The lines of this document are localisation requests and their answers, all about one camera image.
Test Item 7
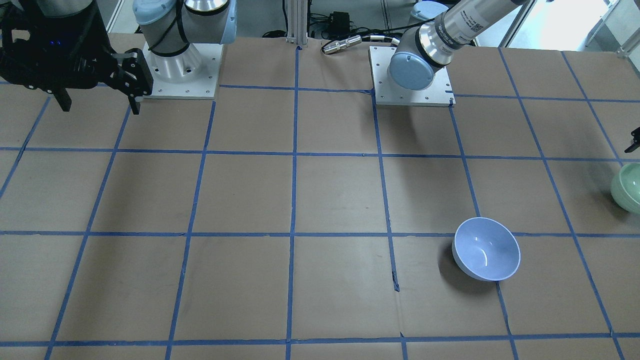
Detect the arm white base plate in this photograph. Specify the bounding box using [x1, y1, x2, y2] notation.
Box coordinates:
[369, 46, 457, 107]
[142, 43, 225, 100]

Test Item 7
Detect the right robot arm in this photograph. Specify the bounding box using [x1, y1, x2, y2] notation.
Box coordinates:
[1, 0, 237, 115]

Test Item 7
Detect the silver cylindrical connector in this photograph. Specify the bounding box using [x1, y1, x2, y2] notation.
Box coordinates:
[321, 35, 362, 55]

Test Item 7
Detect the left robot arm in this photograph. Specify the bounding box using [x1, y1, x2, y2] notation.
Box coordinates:
[371, 0, 639, 162]

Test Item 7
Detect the blue ceramic bowl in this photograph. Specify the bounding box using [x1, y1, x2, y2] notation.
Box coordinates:
[451, 217, 522, 281]

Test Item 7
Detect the green ceramic bowl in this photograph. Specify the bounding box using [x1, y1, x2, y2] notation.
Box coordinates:
[610, 162, 640, 215]

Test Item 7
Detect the aluminium frame post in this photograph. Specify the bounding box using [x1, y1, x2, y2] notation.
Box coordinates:
[282, 0, 310, 48]

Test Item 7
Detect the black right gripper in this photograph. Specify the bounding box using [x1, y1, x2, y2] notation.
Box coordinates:
[1, 2, 154, 116]

